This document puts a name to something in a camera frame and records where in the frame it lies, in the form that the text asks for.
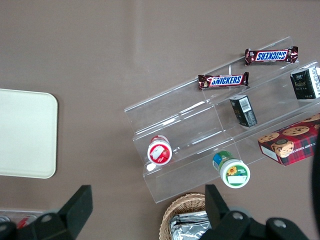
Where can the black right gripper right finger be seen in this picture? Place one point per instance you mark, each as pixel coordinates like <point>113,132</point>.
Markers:
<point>237,225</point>

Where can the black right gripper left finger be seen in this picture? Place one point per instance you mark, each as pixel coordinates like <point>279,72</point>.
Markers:
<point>62,225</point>

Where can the foil wrapped sandwich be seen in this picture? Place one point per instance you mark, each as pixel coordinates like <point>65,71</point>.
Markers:
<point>192,217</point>
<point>187,232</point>

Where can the light wicker basket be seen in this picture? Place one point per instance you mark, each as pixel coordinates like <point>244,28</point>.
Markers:
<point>177,203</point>

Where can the cream plastic tray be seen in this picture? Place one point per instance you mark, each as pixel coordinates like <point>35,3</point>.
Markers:
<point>25,132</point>

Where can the clear acrylic bottle rack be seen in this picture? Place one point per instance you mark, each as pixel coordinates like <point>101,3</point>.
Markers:
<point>15,213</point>

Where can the green lid yogurt cup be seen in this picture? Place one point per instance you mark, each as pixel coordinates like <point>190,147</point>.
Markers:
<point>235,173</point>

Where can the red tartan cookie box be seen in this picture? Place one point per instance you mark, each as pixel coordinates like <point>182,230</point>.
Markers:
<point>292,145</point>

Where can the red lid yogurt cup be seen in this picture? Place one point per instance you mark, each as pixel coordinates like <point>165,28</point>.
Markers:
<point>159,153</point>

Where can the small black carton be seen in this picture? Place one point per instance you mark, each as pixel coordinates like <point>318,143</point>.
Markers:
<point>305,83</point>
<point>245,111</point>

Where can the clear acrylic tiered stand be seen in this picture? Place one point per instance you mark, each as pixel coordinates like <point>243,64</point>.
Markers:
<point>190,120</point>

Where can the Snickers chocolate bar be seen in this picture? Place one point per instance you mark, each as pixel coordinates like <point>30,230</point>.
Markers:
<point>271,55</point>
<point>225,80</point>

